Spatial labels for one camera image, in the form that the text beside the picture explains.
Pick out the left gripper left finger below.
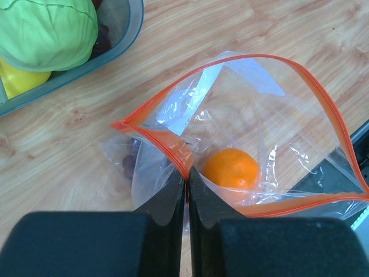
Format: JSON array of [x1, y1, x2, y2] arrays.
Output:
[[1, 171, 185, 276]]

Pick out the fake yellow banana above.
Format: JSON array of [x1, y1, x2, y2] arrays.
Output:
[[1, 58, 51, 99]]

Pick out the clear zip bag orange seal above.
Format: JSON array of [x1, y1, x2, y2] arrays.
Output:
[[101, 51, 368, 217]]

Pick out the grey plastic fruit bowl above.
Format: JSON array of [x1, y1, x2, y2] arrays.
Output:
[[1, 0, 144, 116]]

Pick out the fake green cabbage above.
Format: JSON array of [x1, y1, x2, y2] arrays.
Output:
[[1, 1, 99, 72]]

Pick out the fake orange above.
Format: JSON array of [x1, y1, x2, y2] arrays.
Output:
[[202, 148, 261, 189]]

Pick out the fake purple grapes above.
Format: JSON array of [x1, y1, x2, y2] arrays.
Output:
[[121, 137, 174, 181]]

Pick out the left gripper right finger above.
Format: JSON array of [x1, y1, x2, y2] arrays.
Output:
[[187, 169, 368, 276]]

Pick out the fake dark red apple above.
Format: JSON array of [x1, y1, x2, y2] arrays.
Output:
[[89, 24, 112, 60]]

